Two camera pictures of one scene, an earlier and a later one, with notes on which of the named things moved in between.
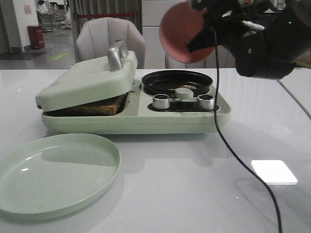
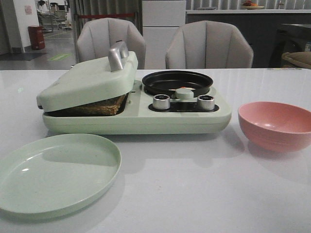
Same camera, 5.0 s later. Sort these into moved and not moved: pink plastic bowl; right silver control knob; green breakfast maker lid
Moved: pink plastic bowl
Not moved: right silver control knob; green breakfast maker lid
